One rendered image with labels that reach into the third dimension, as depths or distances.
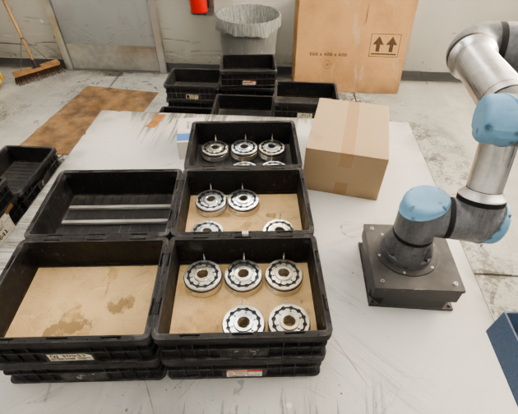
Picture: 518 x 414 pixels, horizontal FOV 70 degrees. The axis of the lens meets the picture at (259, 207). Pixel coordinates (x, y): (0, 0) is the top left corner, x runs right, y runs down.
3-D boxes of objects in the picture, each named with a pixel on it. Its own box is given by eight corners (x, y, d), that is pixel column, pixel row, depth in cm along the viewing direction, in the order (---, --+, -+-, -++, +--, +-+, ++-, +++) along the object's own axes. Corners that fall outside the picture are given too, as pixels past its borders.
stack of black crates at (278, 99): (326, 140, 276) (335, 82, 245) (330, 164, 254) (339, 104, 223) (273, 138, 278) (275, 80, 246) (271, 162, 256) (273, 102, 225)
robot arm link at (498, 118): (442, 13, 87) (501, 90, 50) (492, 16, 85) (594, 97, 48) (428, 64, 94) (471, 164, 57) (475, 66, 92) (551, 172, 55)
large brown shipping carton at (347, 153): (315, 135, 179) (320, 97, 165) (378, 144, 174) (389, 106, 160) (301, 188, 151) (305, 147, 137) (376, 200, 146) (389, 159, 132)
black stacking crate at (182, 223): (299, 194, 132) (302, 168, 124) (310, 259, 111) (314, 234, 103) (187, 195, 131) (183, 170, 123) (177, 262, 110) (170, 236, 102)
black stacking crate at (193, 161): (292, 145, 154) (293, 121, 146) (299, 193, 132) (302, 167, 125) (196, 146, 153) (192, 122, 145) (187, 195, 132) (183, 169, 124)
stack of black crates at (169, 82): (226, 109, 308) (224, 69, 284) (221, 128, 286) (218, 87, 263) (178, 108, 310) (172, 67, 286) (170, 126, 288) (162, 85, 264)
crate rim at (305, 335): (314, 239, 104) (315, 233, 102) (332, 341, 82) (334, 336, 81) (171, 241, 103) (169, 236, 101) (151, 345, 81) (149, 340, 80)
